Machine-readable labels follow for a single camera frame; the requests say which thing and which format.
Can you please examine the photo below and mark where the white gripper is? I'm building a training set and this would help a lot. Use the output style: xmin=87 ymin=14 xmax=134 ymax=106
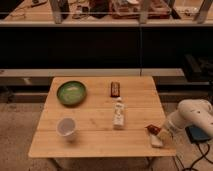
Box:
xmin=157 ymin=114 xmax=183 ymax=140

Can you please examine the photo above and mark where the red pepper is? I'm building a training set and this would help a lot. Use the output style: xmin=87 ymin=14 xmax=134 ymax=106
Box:
xmin=147 ymin=124 xmax=161 ymax=135

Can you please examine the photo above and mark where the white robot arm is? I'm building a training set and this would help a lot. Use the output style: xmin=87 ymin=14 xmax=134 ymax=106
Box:
xmin=157 ymin=99 xmax=213 ymax=140

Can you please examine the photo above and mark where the blue box on floor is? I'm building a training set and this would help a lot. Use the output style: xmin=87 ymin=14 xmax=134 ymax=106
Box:
xmin=185 ymin=126 xmax=211 ymax=143

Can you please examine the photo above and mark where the white squeeze tube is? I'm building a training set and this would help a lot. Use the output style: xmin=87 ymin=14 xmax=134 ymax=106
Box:
xmin=113 ymin=97 xmax=125 ymax=130

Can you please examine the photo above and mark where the brown chocolate bar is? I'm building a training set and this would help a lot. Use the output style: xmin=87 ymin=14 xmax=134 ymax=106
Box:
xmin=111 ymin=82 xmax=120 ymax=97

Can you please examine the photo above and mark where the wooden table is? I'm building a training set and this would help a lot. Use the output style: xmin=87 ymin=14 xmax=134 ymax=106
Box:
xmin=29 ymin=76 xmax=176 ymax=158

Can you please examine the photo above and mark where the green bowl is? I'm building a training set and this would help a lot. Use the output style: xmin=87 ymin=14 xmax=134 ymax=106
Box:
xmin=57 ymin=81 xmax=87 ymax=106

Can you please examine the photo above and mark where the clear plastic cup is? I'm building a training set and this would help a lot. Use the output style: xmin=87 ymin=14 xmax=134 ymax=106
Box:
xmin=56 ymin=118 xmax=76 ymax=141

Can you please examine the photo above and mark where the long workbench shelf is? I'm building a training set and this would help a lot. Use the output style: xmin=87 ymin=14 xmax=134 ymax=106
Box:
xmin=0 ymin=0 xmax=213 ymax=27

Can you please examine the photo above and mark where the black cable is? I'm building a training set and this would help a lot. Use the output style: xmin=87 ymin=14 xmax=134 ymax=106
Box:
xmin=169 ymin=133 xmax=213 ymax=171

